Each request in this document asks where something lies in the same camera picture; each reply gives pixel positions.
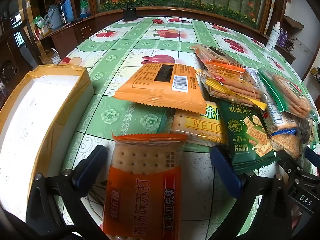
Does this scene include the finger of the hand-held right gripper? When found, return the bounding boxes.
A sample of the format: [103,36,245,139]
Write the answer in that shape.
[277,149,305,181]
[306,147,320,178]

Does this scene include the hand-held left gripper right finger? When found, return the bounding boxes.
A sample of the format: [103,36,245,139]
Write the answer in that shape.
[207,145,313,240]

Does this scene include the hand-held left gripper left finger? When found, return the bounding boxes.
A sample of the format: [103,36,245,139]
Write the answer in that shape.
[25,144,110,240]

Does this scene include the clear square cracker packet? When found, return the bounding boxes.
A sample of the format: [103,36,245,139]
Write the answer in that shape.
[270,132,303,160]

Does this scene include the dark green biscuit packet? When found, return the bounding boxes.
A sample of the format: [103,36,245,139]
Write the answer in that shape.
[216,99,282,175]

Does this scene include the blue white cracker packet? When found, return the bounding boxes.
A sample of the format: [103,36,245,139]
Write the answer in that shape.
[244,67,299,134]

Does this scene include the yellow white cracker packet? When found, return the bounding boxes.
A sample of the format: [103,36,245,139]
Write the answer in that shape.
[156,100,229,147]

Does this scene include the orange soda cracker packet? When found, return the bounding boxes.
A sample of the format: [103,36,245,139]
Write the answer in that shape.
[103,131,188,240]
[113,62,208,114]

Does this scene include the green clear round biscuit packet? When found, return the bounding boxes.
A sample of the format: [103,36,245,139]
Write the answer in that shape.
[257,69,318,119]

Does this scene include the white foam box with tape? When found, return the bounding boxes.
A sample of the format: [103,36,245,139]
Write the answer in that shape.
[0,64,95,218]

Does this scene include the yellow clear biscuit packet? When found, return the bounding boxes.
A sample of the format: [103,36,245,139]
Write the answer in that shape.
[196,69,268,110]

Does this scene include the orange clear biscuit packet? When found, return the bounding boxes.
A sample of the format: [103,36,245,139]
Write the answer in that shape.
[190,44,247,74]

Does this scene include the white plastic bucket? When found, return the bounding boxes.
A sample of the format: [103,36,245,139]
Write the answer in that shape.
[51,49,62,64]

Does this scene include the carved wooden chair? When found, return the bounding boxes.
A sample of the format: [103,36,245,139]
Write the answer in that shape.
[0,26,45,110]

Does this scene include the purple bottle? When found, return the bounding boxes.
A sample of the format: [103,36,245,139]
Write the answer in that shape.
[278,29,289,48]

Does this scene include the white plastic bottle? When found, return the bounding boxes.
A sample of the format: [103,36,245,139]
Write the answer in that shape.
[265,22,281,52]

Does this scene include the wooden sideboard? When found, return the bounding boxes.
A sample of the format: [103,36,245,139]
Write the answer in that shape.
[34,10,125,68]

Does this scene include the grey thermos jug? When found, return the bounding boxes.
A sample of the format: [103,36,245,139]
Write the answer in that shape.
[45,5,63,30]

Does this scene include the black clamp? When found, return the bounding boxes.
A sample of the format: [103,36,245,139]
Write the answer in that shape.
[123,7,138,22]

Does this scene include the blue thermos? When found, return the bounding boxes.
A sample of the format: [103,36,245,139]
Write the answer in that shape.
[61,0,74,22]

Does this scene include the tangled cables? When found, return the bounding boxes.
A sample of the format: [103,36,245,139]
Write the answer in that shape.
[287,39,308,53]

